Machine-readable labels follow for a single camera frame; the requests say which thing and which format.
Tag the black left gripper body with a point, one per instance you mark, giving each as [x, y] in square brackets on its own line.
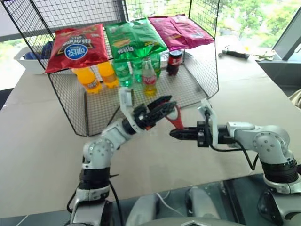
[144, 116]

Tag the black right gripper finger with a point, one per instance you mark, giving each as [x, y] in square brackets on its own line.
[185, 130]
[184, 137]

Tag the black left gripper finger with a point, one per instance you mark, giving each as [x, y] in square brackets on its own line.
[162, 100]
[165, 110]

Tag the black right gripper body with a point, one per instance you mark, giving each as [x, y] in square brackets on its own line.
[202, 134]

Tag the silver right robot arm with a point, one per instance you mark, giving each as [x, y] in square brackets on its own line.
[270, 143]

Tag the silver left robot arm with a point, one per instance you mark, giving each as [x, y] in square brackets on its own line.
[98, 150]

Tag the glass bottle with yellow drink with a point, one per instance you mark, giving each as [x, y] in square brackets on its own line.
[149, 80]

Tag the green soda plastic bottle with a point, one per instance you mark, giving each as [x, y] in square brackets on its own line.
[122, 74]
[137, 68]
[156, 66]

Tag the dark cola plastic bottle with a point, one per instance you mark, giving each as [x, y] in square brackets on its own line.
[174, 62]

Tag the orange soda plastic bottle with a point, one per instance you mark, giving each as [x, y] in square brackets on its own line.
[88, 80]
[107, 74]

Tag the green chip bag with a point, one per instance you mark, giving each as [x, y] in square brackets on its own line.
[147, 40]
[120, 42]

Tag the grey rounded robot leg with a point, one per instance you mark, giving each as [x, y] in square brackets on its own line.
[202, 202]
[142, 209]

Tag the magenta chip bag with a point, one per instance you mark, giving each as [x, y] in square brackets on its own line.
[190, 30]
[162, 30]

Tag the black hand tool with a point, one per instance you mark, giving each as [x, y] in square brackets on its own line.
[235, 54]

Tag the red chip bag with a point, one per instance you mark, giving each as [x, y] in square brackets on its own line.
[77, 49]

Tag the beige cloth object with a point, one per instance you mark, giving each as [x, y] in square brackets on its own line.
[295, 100]

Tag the pale yellow-green scraps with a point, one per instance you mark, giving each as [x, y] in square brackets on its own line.
[264, 56]

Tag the blue item in bin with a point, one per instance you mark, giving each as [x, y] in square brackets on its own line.
[47, 50]

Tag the grey monitor panel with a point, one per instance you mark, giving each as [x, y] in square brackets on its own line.
[288, 40]

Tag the white plastic bin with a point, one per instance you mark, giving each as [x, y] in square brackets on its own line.
[28, 62]

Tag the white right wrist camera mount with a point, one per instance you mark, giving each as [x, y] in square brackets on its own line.
[211, 117]

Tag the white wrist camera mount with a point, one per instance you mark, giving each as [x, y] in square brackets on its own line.
[127, 99]
[211, 117]

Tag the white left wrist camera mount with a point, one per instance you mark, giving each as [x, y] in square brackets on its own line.
[127, 99]

